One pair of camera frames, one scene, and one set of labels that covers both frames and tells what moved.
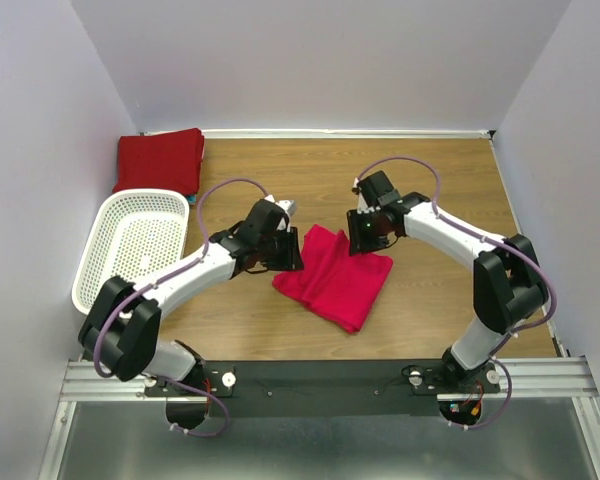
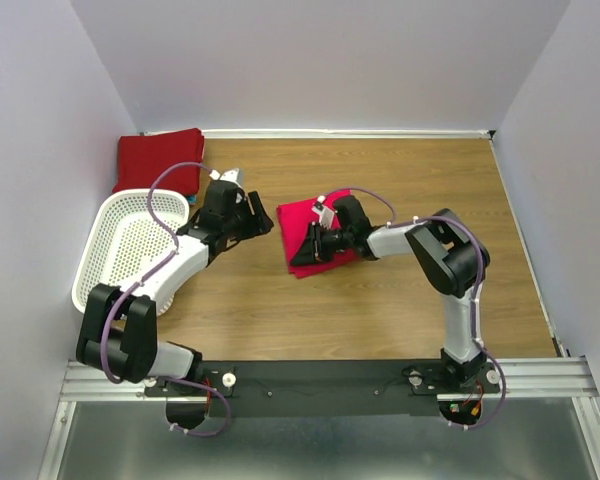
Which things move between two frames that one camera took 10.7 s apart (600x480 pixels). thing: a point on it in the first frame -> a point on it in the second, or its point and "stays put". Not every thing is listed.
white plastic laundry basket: x=134 y=234 stays put
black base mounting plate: x=317 y=388 stays put
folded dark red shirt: x=169 y=160 stays put
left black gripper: x=290 y=250 -> x=250 y=214
